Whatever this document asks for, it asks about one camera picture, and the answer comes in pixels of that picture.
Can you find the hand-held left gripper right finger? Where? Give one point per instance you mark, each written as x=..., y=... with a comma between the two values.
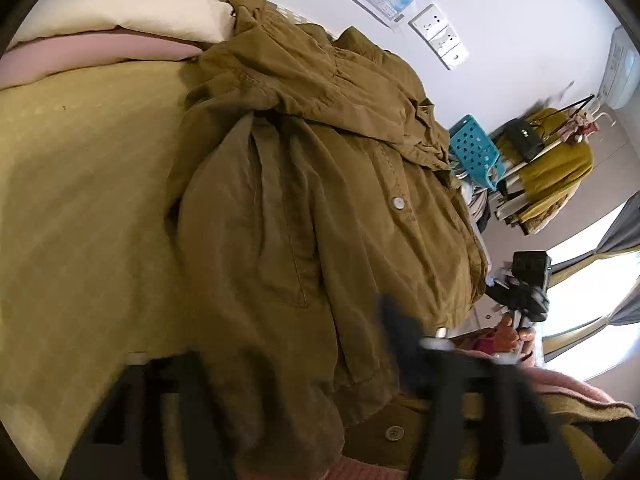
x=400, y=340

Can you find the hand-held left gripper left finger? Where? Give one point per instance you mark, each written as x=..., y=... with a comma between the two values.
x=150, y=410

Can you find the olive green jacket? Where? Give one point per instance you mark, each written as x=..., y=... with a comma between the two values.
x=300, y=185

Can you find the person's right hand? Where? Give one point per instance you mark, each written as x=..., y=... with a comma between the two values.
x=507, y=340

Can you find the grey curtain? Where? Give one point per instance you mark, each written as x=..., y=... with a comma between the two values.
x=627, y=312
x=622, y=232

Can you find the mustard hanging coat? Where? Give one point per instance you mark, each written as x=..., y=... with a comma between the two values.
x=555, y=175

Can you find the black handbag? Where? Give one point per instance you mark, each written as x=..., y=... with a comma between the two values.
x=522, y=140

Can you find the blue perforated plastic basket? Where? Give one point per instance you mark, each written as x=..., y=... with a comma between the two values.
x=472, y=150

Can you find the patchwork patterned bed sheet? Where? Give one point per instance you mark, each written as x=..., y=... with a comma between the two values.
x=75, y=210

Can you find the white air conditioner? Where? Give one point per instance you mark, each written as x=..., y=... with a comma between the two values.
x=620, y=70

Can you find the pink pillow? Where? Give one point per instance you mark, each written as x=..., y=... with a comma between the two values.
x=75, y=55

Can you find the cream pillow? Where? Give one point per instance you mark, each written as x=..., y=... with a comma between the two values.
x=125, y=0

